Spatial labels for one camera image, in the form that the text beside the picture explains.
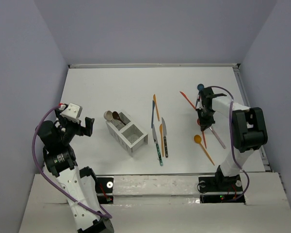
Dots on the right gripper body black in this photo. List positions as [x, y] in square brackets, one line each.
[205, 117]

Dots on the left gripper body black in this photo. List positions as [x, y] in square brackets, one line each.
[68, 127]

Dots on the red-orange spoon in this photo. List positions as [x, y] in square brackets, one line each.
[203, 134]

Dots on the beige spoon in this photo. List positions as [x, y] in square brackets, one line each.
[108, 115]

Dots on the yellow-orange spoon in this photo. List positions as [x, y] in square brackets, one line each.
[198, 140]

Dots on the brown spoon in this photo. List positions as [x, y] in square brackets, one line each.
[117, 117]

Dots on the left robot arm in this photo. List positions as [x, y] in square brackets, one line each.
[78, 185]

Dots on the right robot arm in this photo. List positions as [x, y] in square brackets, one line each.
[246, 127]

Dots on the red-orange knife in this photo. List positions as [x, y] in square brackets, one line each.
[185, 96]

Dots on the dark blue spoon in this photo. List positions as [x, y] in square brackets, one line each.
[200, 87]

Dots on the white utensil caddy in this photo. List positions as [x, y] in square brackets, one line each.
[131, 137]

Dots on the orange knife lower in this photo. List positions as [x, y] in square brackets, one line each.
[162, 142]

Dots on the orange knife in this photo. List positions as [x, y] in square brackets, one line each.
[162, 142]
[156, 107]

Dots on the blue knife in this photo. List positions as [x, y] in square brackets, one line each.
[152, 115]

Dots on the orange knife upper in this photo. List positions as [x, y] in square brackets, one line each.
[156, 107]

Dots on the white cardboard front cover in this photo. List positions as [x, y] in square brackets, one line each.
[171, 204]

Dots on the pink handle knife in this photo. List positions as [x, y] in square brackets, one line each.
[217, 137]

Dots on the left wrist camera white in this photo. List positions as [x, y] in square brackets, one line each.
[72, 112]

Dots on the dark handle steel knife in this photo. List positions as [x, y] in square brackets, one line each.
[164, 131]

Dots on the teal patterned handle knife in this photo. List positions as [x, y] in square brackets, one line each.
[157, 145]

